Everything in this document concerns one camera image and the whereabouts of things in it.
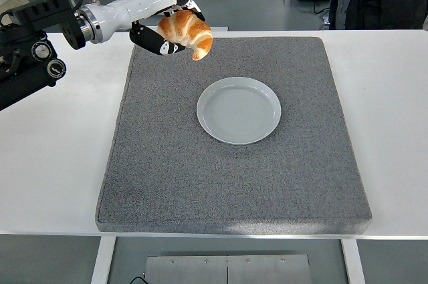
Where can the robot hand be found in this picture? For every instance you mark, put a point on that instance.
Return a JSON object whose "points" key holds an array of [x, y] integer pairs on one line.
{"points": [[133, 5]]}

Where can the golden croissant bread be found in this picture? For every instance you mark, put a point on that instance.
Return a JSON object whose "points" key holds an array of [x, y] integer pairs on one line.
{"points": [[187, 30]]}

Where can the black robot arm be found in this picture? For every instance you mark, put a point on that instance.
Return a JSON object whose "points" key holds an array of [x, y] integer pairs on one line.
{"points": [[33, 13]]}

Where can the round grey plate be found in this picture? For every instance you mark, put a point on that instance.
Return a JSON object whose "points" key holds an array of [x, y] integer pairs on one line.
{"points": [[238, 111]]}

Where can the grey metal plate with screws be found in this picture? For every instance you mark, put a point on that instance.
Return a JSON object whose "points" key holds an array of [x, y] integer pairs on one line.
{"points": [[227, 270]]}

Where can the grey speckled mat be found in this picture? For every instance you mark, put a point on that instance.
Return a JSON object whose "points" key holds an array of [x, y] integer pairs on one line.
{"points": [[234, 180]]}

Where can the white table leg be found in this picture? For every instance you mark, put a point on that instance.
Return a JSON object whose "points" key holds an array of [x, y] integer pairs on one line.
{"points": [[102, 260], [353, 264]]}

